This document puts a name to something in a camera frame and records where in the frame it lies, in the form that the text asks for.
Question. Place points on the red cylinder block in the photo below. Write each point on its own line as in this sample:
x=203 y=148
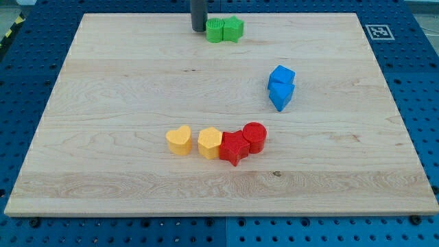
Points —
x=255 y=134

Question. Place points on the yellow heart block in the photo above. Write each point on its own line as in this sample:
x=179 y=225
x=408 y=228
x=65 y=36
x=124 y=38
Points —
x=179 y=141

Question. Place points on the wooden board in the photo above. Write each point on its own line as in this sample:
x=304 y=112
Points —
x=339 y=148

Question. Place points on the red star block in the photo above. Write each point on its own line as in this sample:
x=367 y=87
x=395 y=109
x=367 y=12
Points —
x=233 y=147

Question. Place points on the blue cube block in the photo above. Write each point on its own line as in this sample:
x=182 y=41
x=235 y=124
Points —
x=281 y=75

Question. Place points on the yellow hexagon block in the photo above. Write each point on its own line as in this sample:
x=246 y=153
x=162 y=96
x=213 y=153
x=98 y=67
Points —
x=209 y=141

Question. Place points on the blue triangle block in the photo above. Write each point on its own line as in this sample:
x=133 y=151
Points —
x=281 y=95

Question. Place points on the white fiducial marker tag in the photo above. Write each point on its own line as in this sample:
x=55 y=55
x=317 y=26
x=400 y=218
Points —
x=379 y=32

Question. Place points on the green star block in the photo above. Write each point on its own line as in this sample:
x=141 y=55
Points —
x=233 y=29

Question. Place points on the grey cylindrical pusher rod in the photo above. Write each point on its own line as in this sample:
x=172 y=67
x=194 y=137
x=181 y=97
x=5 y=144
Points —
x=199 y=13

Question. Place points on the green cylinder block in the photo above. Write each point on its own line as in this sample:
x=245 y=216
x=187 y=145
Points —
x=215 y=30

